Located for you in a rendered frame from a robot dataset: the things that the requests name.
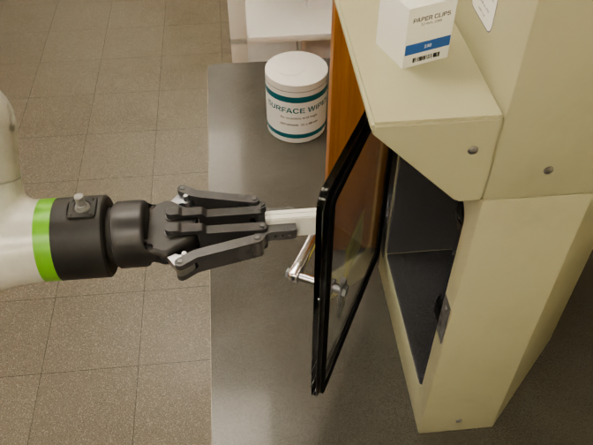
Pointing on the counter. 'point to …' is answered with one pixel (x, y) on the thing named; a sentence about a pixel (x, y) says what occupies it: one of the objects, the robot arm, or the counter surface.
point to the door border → (326, 259)
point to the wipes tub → (296, 95)
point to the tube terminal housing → (514, 215)
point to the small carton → (415, 30)
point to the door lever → (303, 263)
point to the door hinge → (388, 201)
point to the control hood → (425, 105)
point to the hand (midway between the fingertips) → (296, 222)
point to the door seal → (332, 257)
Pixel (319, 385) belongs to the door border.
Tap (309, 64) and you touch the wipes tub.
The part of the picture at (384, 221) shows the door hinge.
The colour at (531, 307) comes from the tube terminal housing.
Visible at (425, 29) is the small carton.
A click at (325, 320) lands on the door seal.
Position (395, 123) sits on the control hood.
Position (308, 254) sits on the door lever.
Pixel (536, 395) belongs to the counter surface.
